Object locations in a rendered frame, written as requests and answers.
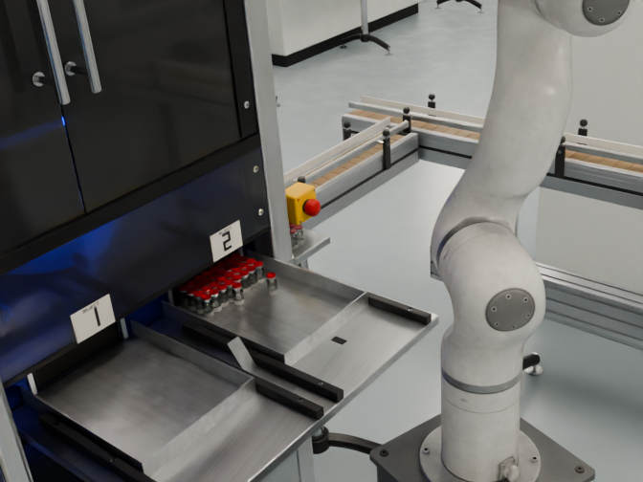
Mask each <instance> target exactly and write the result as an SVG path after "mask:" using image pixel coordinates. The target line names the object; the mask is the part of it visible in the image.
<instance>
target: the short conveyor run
mask: <svg viewBox="0 0 643 482"><path fill-rule="evenodd" d="M389 124H390V117H388V118H386V119H384V120H381V121H379V122H377V123H376V124H374V125H372V126H370V127H369V128H367V129H365V130H364V131H362V132H360V133H358V134H356V135H352V134H351V129H349V127H350V122H349V121H345V122H344V128H345V130H344V141H343V142H341V143H339V144H337V145H335V146H333V147H331V148H330V149H328V150H326V151H324V152H322V153H321V154H320V155H318V156H316V157H314V158H312V159H310V160H308V161H307V162H305V163H303V164H300V165H298V166H297V167H295V168H293V169H291V170H289V171H287V172H285V173H284V183H285V184H287V183H288V182H290V181H292V180H293V181H297V182H298V183H303V184H307V185H310V186H314V187H315V189H316V200H318V201H319V202H320V203H321V211H320V213H319V214H318V215H317V216H315V217H311V218H310V219H308V220H306V221H305V222H303V223H302V227H303V228H304V229H307V230H311V229H313V228H314V227H316V226H317V225H319V224H320V223H322V222H324V221H325V220H327V219H328V218H330V217H332V216H333V215H335V214H336V213H338V212H339V211H341V210H343V209H344V208H346V207H348V206H350V205H351V204H353V203H354V202H356V201H358V200H359V199H361V198H362V197H364V196H365V195H367V194H368V193H369V192H371V191H372V190H374V189H376V188H377V187H379V186H381V185H383V184H384V183H386V182H387V181H389V180H390V179H392V178H394V177H395V176H397V175H398V174H400V173H402V172H403V171H405V170H406V169H408V168H410V167H411V166H413V165H414V164H416V163H419V141H418V134H417V133H409V134H408V133H403V132H400V131H402V130H404V129H406V128H407V127H409V122H408V121H407V120H405V121H403V122H402V123H400V124H398V125H396V126H394V127H393V128H391V129H389V128H388V127H386V126H387V125H389Z"/></svg>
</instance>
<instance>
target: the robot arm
mask: <svg viewBox="0 0 643 482"><path fill-rule="evenodd" d="M634 2H635V0H498V11H497V63H496V72H495V79H494V85H493V90H492V95H491V98H490V102H489V106H488V109H487V113H486V117H485V121H484V124H483V127H482V131H481V134H480V138H479V141H478V144H477V148H476V151H475V153H474V155H473V157H472V159H471V161H470V162H469V164H468V166H467V168H466V170H465V171H464V173H463V175H462V176H461V178H460V180H459V181H458V183H457V184H456V186H455V188H454V189H453V191H452V192H451V194H450V195H449V197H448V199H447V200H446V202H445V204H444V206H443V207H442V209H441V210H440V212H439V214H438V217H437V219H436V221H435V224H434V227H433V230H432V239H431V251H432V259H433V262H434V265H435V267H436V268H437V270H438V272H439V274H440V276H441V278H442V280H443V282H444V284H445V286H446V288H447V290H448V292H449V295H450V297H451V301H452V304H453V309H454V323H453V324H452V325H451V326H450V327H449V328H448V329H447V330H446V332H445V334H444V335H443V338H442V341H441V356H440V361H441V426H440V427H438V428H436V429H435V430H433V431H432V432H431V433H430V434H429V435H428V436H427V438H426V439H425V441H424V442H423V444H422V447H421V449H420V455H419V457H420V468H421V471H422V472H423V475H424V476H425V478H426V480H427V481H428V482H537V481H538V479H539V476H540V472H541V457H540V454H539V451H538V449H537V448H536V446H535V444H534V443H533V442H532V441H531V439H530V438H529V437H528V436H526V435H525V434H524V433H523V432H522V431H520V419H521V381H522V360H523V347H524V345H525V343H526V341H527V340H528V339H529V338H530V337H531V336H532V334H533V333H534V332H535V331H536V330H537V329H538V328H539V327H540V325H541V323H542V321H543V317H544V312H545V290H544V285H543V279H542V276H541V274H540V271H539V269H538V267H537V265H536V264H535V262H534V260H533V259H532V257H531V256H530V255H529V253H528V252H527V250H526V249H525V248H524V246H523V245H522V243H521V242H520V240H519V239H518V237H517V236H516V234H515V225H516V220H517V216H518V213H519V211H520V209H521V206H522V204H523V202H524V200H525V199H526V198H527V196H528V195H529V194H530V193H531V192H532V191H533V190H534V189H536V188H537V187H538V186H539V184H540V183H541V182H542V180H543V178H544V177H545V175H546V173H547V171H548V170H549V168H550V167H551V164H552V162H553V160H554V158H555V155H556V153H557V150H558V147H559V145H560V142H561V139H562V136H563V134H564V130H565V125H566V122H567V119H568V115H569V111H570V107H571V102H572V92H573V79H572V36H573V35H575V36H580V37H596V36H600V35H603V34H606V33H609V32H611V31H613V30H614V29H616V28H617V27H618V26H619V25H620V24H621V23H623V22H624V21H625V19H626V18H627V17H628V16H629V14H630V13H631V11H632V8H633V5H634Z"/></svg>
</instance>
